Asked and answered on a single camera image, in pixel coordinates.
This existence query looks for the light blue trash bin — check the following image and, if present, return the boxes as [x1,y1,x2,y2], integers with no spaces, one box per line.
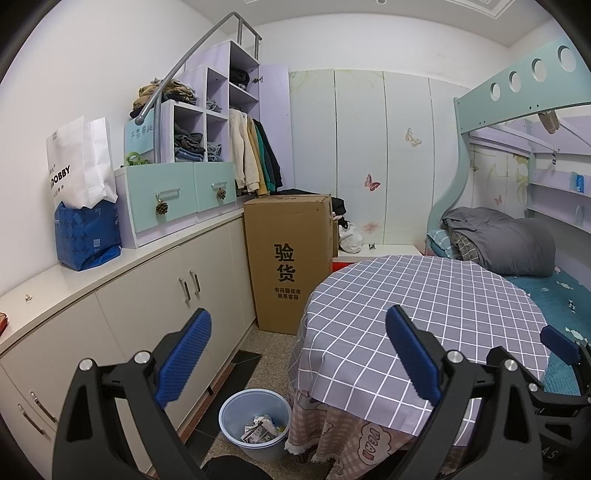
[218,389,291,463]

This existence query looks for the teal bed sheet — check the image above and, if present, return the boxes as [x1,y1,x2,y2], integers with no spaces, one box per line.
[506,267,591,396]

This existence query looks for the purple grid tablecloth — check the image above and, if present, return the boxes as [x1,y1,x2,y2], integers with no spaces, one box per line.
[288,255,553,437]

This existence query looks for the pink checked table skirt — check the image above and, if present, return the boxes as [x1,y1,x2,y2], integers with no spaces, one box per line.
[286,385,417,479]

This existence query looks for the grey folded duvet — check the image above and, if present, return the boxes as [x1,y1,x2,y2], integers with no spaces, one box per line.
[442,207,556,277]

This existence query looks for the black floor mat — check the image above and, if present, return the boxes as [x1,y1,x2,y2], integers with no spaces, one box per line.
[184,350,263,465]

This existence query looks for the long white floor cabinet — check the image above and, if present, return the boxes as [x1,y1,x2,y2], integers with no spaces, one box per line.
[1,209,256,478]

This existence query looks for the red storage box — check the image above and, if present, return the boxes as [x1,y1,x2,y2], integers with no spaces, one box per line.
[331,244,425,278]

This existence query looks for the white plastic bag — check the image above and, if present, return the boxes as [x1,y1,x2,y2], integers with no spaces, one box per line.
[339,222,363,254]

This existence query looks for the tall brown cardboard box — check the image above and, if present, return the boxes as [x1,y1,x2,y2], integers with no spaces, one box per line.
[243,195,332,335]

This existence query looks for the white wardrobe doors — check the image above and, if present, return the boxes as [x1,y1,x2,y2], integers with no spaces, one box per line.
[290,70,467,248]

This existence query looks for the mint green bunk bed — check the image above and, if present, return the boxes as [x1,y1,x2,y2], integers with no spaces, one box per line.
[427,36,590,267]

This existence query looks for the mint green drawer unit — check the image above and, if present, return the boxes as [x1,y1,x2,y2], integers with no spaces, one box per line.
[115,162,239,249]

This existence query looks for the hanging jackets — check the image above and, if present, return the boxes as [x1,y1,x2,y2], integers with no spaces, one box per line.
[228,109,283,196]

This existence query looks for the white paper shopping bag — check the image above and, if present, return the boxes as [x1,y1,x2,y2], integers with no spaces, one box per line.
[46,117,118,209]

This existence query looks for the purple cubby shelf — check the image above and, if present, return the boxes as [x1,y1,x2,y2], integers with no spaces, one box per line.
[124,39,293,195]

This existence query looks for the grey stair handrail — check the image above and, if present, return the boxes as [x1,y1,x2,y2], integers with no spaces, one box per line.
[134,11,263,163]

